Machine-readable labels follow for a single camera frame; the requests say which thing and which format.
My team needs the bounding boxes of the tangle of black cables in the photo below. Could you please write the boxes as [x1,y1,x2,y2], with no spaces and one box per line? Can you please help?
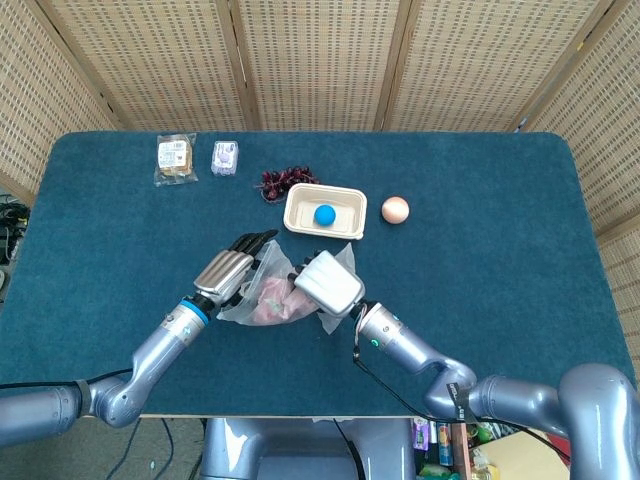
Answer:
[0,192,29,266]

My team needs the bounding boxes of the grey-blue robot torso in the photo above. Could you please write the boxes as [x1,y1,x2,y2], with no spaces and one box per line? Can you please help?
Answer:
[199,417,416,480]

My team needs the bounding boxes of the beige food container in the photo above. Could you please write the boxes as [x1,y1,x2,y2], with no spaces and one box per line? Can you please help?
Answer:
[283,182,369,242]

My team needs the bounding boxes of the blue floor cable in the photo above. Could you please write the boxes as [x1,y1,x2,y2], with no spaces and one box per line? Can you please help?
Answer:
[102,418,144,480]

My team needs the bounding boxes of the pink floral clothes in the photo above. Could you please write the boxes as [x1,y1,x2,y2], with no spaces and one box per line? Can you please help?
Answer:
[252,277,319,325]

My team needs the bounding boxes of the bunch of red grapes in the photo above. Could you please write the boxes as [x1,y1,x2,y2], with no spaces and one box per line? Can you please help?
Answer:
[254,166,321,204]

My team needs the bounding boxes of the peach coloured ball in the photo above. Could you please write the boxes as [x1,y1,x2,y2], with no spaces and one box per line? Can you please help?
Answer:
[381,196,411,225]

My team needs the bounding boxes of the beige cardboard sheet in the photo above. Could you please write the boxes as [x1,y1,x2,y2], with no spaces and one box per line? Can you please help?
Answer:
[479,432,571,480]

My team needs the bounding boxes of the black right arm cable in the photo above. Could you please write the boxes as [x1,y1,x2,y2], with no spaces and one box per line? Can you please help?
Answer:
[352,344,571,461]

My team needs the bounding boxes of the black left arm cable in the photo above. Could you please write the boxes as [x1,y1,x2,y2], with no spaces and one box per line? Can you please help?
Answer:
[0,368,134,391]

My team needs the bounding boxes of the packaged bread in clear wrap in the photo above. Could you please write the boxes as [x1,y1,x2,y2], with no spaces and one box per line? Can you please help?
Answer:
[153,133,199,188]

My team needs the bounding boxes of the transparent plastic bag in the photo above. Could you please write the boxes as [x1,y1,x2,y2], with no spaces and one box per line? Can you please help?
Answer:
[217,238,357,335]

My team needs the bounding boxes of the black torso cable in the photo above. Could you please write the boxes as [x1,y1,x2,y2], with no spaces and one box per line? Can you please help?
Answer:
[332,417,364,480]

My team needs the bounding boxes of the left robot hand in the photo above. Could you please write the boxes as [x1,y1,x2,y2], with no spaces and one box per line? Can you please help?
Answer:
[192,229,280,307]

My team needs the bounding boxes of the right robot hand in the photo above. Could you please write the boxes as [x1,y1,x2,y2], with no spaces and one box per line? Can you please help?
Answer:
[287,249,366,319]

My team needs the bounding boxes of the woven folding screen panel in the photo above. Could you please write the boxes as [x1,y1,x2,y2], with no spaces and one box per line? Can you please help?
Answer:
[24,0,256,132]
[374,0,616,132]
[514,0,640,351]
[0,0,124,201]
[219,0,416,132]

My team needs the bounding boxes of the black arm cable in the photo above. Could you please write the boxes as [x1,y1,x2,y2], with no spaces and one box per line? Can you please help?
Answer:
[352,344,571,461]
[0,368,134,391]

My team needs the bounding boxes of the small purple packet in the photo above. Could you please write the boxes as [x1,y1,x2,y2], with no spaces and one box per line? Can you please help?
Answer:
[210,140,240,177]

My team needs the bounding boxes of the purple snack packet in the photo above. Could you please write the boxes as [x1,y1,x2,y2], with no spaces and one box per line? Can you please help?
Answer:
[412,418,431,451]

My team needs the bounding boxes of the brown wooden shelf post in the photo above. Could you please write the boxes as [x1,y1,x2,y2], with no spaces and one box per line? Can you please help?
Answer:
[449,422,474,480]

